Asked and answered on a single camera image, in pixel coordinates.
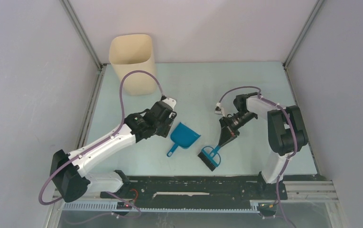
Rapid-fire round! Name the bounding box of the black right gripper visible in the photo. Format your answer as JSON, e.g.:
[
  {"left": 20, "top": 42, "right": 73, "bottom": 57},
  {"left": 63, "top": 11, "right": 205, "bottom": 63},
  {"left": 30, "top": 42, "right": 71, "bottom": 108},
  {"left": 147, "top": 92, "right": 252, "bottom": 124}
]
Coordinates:
[{"left": 219, "top": 111, "right": 257, "bottom": 147}]

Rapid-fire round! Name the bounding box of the blue hand brush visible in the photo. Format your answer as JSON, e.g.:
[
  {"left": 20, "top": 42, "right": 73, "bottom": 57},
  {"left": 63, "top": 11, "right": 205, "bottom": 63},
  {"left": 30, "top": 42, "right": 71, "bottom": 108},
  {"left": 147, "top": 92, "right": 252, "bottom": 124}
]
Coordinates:
[{"left": 197, "top": 145, "right": 222, "bottom": 171}]

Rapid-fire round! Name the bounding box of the blue dustpan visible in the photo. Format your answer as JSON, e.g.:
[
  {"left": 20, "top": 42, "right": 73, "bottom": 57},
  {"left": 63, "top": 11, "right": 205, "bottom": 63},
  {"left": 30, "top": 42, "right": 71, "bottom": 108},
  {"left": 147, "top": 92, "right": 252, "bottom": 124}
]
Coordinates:
[{"left": 166, "top": 123, "right": 201, "bottom": 157}]

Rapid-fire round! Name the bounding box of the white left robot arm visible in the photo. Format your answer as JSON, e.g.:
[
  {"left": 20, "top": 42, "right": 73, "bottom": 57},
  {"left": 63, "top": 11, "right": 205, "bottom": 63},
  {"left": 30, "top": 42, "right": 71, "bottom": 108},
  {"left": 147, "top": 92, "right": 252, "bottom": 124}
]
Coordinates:
[{"left": 50, "top": 97, "right": 177, "bottom": 203}]

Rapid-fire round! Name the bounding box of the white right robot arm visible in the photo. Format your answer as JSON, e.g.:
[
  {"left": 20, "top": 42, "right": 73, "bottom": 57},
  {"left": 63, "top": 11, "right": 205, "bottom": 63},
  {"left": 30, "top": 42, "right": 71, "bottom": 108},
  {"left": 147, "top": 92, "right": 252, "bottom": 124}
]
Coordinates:
[{"left": 215, "top": 93, "right": 309, "bottom": 199}]

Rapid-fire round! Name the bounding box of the beige waste bin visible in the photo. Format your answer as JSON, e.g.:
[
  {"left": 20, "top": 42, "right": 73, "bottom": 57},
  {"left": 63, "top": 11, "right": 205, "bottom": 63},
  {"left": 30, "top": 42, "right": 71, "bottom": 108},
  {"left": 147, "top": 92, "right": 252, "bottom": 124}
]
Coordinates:
[{"left": 109, "top": 34, "right": 157, "bottom": 96}]

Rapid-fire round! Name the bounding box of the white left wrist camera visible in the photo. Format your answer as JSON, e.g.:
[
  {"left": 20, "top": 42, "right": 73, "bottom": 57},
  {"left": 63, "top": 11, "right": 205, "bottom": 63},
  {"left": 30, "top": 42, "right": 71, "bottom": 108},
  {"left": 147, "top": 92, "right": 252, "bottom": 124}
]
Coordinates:
[{"left": 161, "top": 97, "right": 177, "bottom": 110}]

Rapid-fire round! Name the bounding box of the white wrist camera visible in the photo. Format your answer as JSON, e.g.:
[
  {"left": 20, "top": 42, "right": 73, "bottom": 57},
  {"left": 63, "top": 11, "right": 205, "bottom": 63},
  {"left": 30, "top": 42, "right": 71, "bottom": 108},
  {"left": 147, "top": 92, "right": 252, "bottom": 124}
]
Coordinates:
[
  {"left": 161, "top": 97, "right": 177, "bottom": 110},
  {"left": 214, "top": 103, "right": 226, "bottom": 116}
]

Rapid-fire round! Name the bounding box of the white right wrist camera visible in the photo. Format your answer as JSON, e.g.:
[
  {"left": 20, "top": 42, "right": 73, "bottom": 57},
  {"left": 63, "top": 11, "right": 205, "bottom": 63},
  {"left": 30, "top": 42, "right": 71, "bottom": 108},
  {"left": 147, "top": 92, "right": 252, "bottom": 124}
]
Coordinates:
[{"left": 214, "top": 103, "right": 226, "bottom": 116}]

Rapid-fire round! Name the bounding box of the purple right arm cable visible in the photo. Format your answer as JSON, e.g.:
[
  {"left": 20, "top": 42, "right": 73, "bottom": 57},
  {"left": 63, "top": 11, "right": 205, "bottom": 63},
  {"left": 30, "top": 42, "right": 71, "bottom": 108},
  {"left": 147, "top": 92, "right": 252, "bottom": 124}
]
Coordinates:
[{"left": 217, "top": 85, "right": 298, "bottom": 227}]

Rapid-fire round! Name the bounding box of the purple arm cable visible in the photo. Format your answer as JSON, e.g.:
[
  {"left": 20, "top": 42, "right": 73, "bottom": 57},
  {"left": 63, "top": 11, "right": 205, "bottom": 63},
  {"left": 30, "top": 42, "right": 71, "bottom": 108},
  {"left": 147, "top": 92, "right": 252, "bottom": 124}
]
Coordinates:
[
  {"left": 217, "top": 85, "right": 298, "bottom": 227},
  {"left": 38, "top": 70, "right": 166, "bottom": 226}
]

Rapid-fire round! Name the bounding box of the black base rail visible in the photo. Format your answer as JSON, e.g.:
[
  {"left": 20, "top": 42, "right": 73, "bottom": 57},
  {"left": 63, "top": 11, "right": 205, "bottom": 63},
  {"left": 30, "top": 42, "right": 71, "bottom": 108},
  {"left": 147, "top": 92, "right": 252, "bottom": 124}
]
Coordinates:
[{"left": 100, "top": 175, "right": 288, "bottom": 209}]

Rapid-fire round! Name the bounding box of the left aluminium frame post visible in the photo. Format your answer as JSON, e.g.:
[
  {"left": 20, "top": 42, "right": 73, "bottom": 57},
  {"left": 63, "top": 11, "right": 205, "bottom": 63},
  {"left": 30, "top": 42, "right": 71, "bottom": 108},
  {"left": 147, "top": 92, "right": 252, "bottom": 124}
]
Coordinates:
[{"left": 59, "top": 0, "right": 106, "bottom": 148}]

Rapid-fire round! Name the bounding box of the aluminium frame post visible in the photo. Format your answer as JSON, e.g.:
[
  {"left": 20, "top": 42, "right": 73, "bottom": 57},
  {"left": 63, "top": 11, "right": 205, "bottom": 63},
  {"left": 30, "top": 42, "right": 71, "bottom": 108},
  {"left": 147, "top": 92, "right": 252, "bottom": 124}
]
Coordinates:
[
  {"left": 59, "top": 0, "right": 106, "bottom": 148},
  {"left": 282, "top": 0, "right": 326, "bottom": 93}
]

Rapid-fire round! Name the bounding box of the grey cable duct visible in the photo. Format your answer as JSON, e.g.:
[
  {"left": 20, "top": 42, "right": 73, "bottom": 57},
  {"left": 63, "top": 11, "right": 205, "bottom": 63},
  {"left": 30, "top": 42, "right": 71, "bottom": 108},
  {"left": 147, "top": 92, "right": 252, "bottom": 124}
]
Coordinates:
[{"left": 63, "top": 201, "right": 259, "bottom": 213}]

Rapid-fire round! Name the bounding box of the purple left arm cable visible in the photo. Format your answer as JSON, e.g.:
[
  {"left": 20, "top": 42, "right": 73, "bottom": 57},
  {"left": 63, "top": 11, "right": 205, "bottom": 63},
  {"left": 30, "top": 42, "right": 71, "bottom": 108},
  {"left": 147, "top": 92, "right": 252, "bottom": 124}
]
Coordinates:
[{"left": 38, "top": 70, "right": 166, "bottom": 226}]

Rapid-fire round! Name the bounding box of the right aluminium frame post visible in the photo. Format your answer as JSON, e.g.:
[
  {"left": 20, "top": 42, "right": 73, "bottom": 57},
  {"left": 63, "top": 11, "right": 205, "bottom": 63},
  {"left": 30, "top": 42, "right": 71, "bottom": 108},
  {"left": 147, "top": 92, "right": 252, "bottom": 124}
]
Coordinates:
[{"left": 282, "top": 0, "right": 326, "bottom": 93}]

